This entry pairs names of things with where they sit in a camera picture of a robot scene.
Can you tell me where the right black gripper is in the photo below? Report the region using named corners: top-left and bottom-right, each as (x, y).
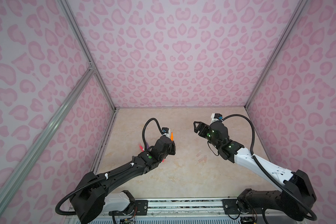
top-left (192, 121), bottom-right (222, 150)

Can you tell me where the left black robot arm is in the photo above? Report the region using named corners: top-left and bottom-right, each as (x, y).
top-left (69, 136), bottom-right (175, 224)

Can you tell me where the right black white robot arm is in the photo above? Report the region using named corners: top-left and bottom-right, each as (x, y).
top-left (193, 120), bottom-right (317, 221)

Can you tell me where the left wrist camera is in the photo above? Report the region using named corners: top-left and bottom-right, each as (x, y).
top-left (161, 127), bottom-right (171, 138)

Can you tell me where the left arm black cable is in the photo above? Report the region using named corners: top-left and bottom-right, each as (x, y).
top-left (55, 118), bottom-right (163, 216)

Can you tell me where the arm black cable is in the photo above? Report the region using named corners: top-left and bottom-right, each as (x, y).
top-left (55, 118), bottom-right (163, 216)
top-left (222, 114), bottom-right (317, 222)

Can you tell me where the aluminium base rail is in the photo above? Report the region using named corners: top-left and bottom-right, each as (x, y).
top-left (63, 197), bottom-right (311, 224)

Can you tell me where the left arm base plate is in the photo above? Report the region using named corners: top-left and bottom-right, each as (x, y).
top-left (109, 200), bottom-right (148, 216)

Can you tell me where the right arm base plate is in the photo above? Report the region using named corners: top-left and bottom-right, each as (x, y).
top-left (222, 198), bottom-right (240, 215)

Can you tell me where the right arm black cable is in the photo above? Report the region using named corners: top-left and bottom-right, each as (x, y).
top-left (222, 114), bottom-right (317, 222)

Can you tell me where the diagonal aluminium frame bar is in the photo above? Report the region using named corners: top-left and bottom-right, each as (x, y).
top-left (0, 68), bottom-right (95, 217)

